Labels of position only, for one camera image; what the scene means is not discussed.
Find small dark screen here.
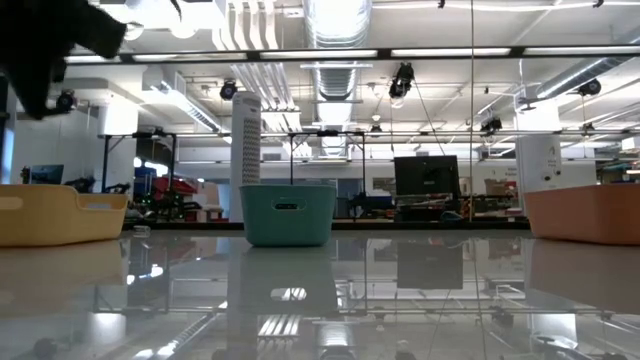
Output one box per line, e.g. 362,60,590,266
28,164,65,185

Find yellow plastic bin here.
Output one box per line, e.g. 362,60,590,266
0,183,130,249

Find red storage box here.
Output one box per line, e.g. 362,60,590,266
152,177,199,201

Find white tower fan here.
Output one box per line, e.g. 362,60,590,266
228,90,263,224

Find teal plastic bin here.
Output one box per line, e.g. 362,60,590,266
238,183,339,249

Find black computer monitor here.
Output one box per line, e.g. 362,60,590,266
393,154,462,199

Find white cylinder device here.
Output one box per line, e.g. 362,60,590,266
514,134,564,194

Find orange plastic bin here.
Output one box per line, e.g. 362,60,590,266
522,183,640,246

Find silver ventilation duct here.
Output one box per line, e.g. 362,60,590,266
302,0,374,101

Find black metal table frame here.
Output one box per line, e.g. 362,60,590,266
0,45,640,232

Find thin grey hanging cable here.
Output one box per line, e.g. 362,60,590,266
468,0,475,222

